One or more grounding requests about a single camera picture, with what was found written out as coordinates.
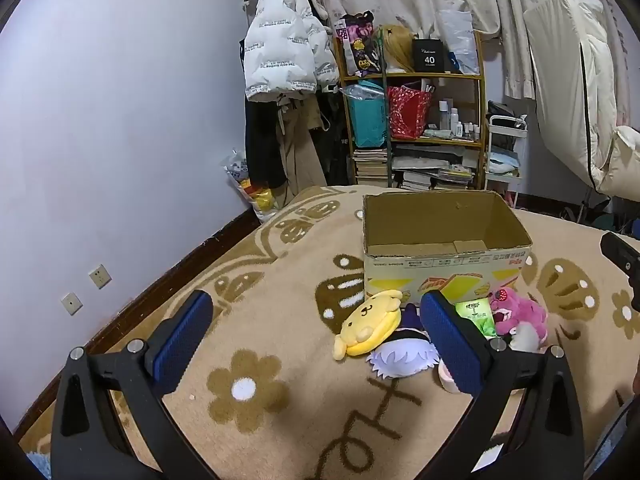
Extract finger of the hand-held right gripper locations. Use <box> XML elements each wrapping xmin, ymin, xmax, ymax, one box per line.
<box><xmin>600</xmin><ymin>231</ymin><xmax>640</xmax><ymax>312</ymax></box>

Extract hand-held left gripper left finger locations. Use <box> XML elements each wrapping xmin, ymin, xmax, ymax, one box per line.
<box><xmin>51</xmin><ymin>290</ymin><xmax>216</xmax><ymax>480</ymax></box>

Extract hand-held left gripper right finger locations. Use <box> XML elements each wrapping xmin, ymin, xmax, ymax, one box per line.
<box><xmin>419</xmin><ymin>291</ymin><xmax>586</xmax><ymax>480</ymax></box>

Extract pink plastic-wrapped roll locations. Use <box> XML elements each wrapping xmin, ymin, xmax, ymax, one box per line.
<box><xmin>437</xmin><ymin>360</ymin><xmax>466</xmax><ymax>394</ymax></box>

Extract green tissue pack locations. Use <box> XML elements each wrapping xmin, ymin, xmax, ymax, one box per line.
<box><xmin>454</xmin><ymin>297</ymin><xmax>498</xmax><ymax>338</ymax></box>

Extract white-haired doll plush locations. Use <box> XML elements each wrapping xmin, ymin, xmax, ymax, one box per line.
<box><xmin>366</xmin><ymin>302</ymin><xmax>442</xmax><ymax>380</ymax></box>

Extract pink bear plush toy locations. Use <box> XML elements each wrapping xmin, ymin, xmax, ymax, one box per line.
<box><xmin>487</xmin><ymin>287</ymin><xmax>549</xmax><ymax>351</ymax></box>

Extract yellow dog plush toy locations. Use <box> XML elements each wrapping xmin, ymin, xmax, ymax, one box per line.
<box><xmin>332</xmin><ymin>289</ymin><xmax>405</xmax><ymax>361</ymax></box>

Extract cardboard box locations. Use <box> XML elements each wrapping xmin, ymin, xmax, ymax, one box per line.
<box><xmin>362</xmin><ymin>190</ymin><xmax>533</xmax><ymax>306</ymax></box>

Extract beige floral blanket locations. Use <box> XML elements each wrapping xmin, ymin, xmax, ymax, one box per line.
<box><xmin>15</xmin><ymin>185</ymin><xmax>640</xmax><ymax>480</ymax></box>

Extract plastic bag with colourful contents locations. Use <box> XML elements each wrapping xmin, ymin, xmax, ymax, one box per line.
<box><xmin>222</xmin><ymin>150</ymin><xmax>278</xmax><ymax>223</ymax></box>

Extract pile of books and papers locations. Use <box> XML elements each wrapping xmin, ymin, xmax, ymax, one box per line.
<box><xmin>391</xmin><ymin>155</ymin><xmax>476</xmax><ymax>191</ymax></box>

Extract white trolley cart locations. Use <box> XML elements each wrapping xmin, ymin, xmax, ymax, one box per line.
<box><xmin>484</xmin><ymin>114</ymin><xmax>528</xmax><ymax>206</ymax></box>

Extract white hanging duvet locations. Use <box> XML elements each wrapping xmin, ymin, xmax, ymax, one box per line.
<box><xmin>522</xmin><ymin>0</ymin><xmax>640</xmax><ymax>198</ymax></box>

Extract blue fluffy cloth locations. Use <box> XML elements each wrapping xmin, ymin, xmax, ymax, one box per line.
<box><xmin>24</xmin><ymin>451</ymin><xmax>53</xmax><ymax>480</ymax></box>

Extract person's grey trousers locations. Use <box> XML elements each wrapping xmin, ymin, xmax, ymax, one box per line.
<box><xmin>585</xmin><ymin>395</ymin><xmax>640</xmax><ymax>480</ymax></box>

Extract stack of books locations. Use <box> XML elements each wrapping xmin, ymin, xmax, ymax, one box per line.
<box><xmin>352</xmin><ymin>147</ymin><xmax>390</xmax><ymax>186</ymax></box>

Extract black hanging clothes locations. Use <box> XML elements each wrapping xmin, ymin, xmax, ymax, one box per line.
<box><xmin>245</xmin><ymin>100</ymin><xmax>288</xmax><ymax>191</ymax></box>

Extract group of small bottles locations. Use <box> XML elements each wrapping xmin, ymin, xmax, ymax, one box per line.
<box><xmin>437</xmin><ymin>100</ymin><xmax>482</xmax><ymax>141</ymax></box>

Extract beige hanging trousers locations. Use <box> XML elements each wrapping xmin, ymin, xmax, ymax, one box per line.
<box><xmin>275</xmin><ymin>95</ymin><xmax>326</xmax><ymax>196</ymax></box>

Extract red gift bag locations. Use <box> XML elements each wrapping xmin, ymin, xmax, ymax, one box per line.
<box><xmin>387</xmin><ymin>85</ymin><xmax>433</xmax><ymax>141</ymax></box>

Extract teal bag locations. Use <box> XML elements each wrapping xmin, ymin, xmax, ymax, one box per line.
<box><xmin>346</xmin><ymin>95</ymin><xmax>388</xmax><ymax>148</ymax></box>

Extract wooden shelf unit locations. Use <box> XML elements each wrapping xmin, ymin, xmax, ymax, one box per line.
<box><xmin>332</xmin><ymin>30</ymin><xmax>488</xmax><ymax>191</ymax></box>

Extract clear plastic bag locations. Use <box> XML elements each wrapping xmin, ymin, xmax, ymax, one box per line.
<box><xmin>436</xmin><ymin>8</ymin><xmax>481</xmax><ymax>75</ymax></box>

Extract black box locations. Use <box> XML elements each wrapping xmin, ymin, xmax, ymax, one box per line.
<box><xmin>411</xmin><ymin>39</ymin><xmax>448</xmax><ymax>73</ymax></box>

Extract blonde wig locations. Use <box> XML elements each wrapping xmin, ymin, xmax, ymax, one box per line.
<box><xmin>381</xmin><ymin>25</ymin><xmax>417</xmax><ymax>73</ymax></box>

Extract purple printed packet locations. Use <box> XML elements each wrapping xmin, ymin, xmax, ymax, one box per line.
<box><xmin>336</xmin><ymin>10</ymin><xmax>383</xmax><ymax>77</ymax></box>

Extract white puffer jacket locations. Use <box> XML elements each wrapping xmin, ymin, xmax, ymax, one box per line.
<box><xmin>243</xmin><ymin>0</ymin><xmax>340</xmax><ymax>103</ymax></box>

